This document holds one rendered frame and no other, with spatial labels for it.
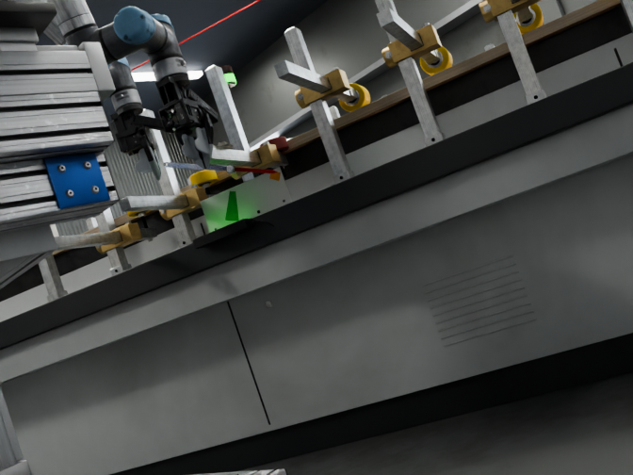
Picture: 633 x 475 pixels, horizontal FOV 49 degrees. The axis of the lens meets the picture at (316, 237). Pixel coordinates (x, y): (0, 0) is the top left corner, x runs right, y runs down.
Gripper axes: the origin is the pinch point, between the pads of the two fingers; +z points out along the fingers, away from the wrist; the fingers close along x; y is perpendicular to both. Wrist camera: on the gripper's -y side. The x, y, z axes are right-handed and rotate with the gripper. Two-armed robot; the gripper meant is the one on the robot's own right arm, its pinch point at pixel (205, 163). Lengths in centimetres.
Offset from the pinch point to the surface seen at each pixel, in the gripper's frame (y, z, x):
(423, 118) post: -27, 5, 45
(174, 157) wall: -709, -215, -431
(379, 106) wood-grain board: -46, -7, 32
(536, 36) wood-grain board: -46, -6, 76
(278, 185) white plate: -26.4, 6.3, 3.9
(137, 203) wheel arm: -3.5, 0.9, -23.5
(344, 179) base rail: -26.7, 11.5, 21.4
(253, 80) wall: -672, -252, -260
